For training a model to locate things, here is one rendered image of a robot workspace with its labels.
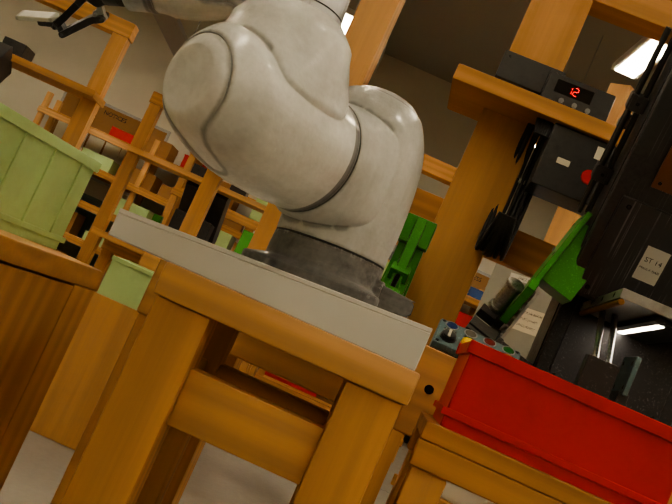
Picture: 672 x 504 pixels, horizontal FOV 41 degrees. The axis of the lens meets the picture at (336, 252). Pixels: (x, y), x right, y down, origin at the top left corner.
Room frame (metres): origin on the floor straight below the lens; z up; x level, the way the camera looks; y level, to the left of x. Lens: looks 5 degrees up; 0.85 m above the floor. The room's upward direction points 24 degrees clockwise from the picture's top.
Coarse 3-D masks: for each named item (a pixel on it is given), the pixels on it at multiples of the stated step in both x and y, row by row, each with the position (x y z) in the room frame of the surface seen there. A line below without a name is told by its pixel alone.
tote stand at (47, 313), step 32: (0, 256) 1.29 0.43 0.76; (32, 256) 1.36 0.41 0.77; (64, 256) 1.47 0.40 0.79; (0, 288) 1.32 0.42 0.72; (32, 288) 1.39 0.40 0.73; (64, 288) 1.47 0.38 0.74; (0, 320) 1.36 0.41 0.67; (32, 320) 1.43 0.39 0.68; (64, 320) 1.51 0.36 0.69; (0, 352) 1.39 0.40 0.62; (32, 352) 1.47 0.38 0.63; (64, 352) 1.56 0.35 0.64; (0, 384) 1.43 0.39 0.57; (32, 384) 1.51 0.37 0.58; (0, 416) 1.47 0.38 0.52; (32, 416) 1.55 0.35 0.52; (0, 448) 1.50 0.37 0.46; (0, 480) 1.55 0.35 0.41
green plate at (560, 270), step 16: (576, 224) 1.74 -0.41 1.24; (576, 240) 1.73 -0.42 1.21; (560, 256) 1.73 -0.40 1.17; (576, 256) 1.73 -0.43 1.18; (544, 272) 1.72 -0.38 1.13; (560, 272) 1.73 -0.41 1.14; (576, 272) 1.73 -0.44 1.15; (544, 288) 1.79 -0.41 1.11; (560, 288) 1.73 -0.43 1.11; (576, 288) 1.73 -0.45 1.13
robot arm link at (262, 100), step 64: (256, 0) 0.99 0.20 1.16; (320, 0) 1.00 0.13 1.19; (192, 64) 0.95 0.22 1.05; (256, 64) 0.93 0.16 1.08; (320, 64) 0.98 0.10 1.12; (192, 128) 0.96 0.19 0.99; (256, 128) 0.95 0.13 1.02; (320, 128) 1.00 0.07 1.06; (256, 192) 1.05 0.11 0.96; (320, 192) 1.06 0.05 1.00
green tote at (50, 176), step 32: (0, 128) 1.31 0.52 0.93; (32, 128) 1.37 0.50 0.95; (0, 160) 1.34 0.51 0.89; (32, 160) 1.41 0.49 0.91; (64, 160) 1.48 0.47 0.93; (0, 192) 1.38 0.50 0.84; (32, 192) 1.45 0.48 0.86; (64, 192) 1.52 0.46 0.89; (0, 224) 1.41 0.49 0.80; (32, 224) 1.48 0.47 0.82; (64, 224) 1.56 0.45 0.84
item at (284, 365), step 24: (144, 312) 1.56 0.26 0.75; (240, 336) 1.54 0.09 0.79; (264, 360) 1.54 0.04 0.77; (288, 360) 1.53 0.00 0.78; (432, 360) 1.51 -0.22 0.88; (456, 360) 1.50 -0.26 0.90; (312, 384) 1.53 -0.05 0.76; (336, 384) 1.52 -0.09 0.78; (432, 384) 1.51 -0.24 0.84; (408, 408) 1.51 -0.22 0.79; (432, 408) 1.50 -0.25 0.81; (408, 432) 1.51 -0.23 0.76
